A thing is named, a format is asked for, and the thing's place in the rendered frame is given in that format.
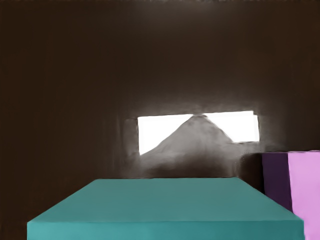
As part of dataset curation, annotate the teal block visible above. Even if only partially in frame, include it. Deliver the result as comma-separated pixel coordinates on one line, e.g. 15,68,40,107
26,177,305,240

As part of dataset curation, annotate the pink block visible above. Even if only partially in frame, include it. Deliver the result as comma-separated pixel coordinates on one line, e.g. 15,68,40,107
261,149,320,240

